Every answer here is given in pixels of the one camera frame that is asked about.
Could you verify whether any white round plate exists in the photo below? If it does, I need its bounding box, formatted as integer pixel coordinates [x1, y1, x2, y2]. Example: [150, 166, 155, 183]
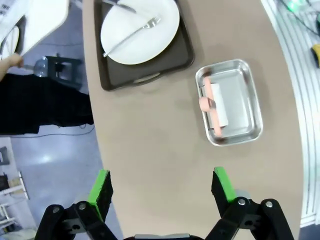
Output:
[100, 0, 181, 65]

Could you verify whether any white rounded table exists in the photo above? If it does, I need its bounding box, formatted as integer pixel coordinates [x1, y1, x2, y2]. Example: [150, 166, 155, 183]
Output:
[0, 0, 70, 61]

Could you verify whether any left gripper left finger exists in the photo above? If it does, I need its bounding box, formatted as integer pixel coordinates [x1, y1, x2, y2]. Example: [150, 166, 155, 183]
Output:
[34, 169, 118, 240]

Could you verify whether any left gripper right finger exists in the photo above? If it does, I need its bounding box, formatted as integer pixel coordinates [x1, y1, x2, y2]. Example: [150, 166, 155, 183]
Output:
[204, 166, 296, 240]

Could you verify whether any pink lint roller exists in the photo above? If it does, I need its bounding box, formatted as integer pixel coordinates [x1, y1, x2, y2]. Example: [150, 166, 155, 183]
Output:
[198, 74, 230, 137]

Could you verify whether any silver table knife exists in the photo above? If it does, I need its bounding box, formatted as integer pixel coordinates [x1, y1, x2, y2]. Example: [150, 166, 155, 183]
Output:
[102, 0, 137, 14]

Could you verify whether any person in black t-shirt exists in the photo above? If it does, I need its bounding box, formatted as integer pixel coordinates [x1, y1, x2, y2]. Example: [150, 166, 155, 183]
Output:
[0, 73, 95, 136]

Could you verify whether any silver fork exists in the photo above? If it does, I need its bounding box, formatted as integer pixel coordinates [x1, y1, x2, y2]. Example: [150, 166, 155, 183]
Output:
[102, 15, 161, 58]

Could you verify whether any white metal rack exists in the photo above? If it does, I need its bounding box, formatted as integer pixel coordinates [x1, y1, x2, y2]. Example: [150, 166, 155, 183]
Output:
[0, 169, 31, 231]

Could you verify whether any grey floor cable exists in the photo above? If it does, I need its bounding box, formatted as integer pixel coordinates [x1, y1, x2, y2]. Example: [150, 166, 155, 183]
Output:
[24, 121, 96, 138]

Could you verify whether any clear plastic bottle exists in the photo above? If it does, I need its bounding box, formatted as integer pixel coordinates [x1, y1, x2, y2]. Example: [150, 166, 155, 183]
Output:
[33, 57, 50, 77]

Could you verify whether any black stool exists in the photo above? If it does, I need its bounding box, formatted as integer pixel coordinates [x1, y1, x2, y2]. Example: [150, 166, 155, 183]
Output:
[46, 56, 85, 90]

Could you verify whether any dark brown serving tray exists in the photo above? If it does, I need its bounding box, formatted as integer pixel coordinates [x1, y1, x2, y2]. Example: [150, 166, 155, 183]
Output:
[93, 0, 196, 92]

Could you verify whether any stainless steel rectangular container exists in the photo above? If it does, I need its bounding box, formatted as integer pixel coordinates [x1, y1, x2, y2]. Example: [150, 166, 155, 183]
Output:
[194, 58, 263, 148]

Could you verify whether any person's left forearm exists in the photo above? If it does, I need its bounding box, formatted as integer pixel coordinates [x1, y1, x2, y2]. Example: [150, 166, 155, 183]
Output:
[0, 59, 11, 83]

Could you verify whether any person's left hand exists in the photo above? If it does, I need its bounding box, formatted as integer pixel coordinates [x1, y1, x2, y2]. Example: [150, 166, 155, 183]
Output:
[6, 53, 25, 69]

